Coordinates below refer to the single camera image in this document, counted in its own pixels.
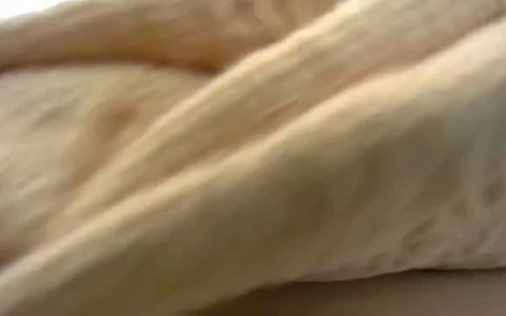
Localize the mustard yellow towel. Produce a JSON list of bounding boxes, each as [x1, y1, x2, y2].
[[0, 0, 506, 316]]

